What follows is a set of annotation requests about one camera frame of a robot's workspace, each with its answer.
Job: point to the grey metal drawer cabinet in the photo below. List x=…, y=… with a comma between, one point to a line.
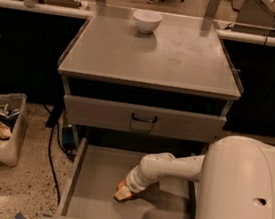
x=180, y=66

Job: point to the black drawer handle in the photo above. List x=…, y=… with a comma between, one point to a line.
x=136, y=118

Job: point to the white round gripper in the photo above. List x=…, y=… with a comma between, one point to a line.
x=134, y=183

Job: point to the orange fruit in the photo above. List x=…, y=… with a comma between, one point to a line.
x=121, y=183

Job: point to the open grey middle drawer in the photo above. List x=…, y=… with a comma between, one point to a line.
x=97, y=170

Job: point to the blue tape strip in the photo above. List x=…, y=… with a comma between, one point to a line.
x=19, y=216

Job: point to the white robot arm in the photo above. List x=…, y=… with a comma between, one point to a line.
x=236, y=178

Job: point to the white ceramic bowl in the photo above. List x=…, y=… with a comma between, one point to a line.
x=146, y=21

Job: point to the blue power box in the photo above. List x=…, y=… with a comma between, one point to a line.
x=68, y=141

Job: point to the white counter rail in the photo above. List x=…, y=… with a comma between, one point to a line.
x=84, y=14

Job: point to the closed grey top drawer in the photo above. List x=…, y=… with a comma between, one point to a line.
x=117, y=116

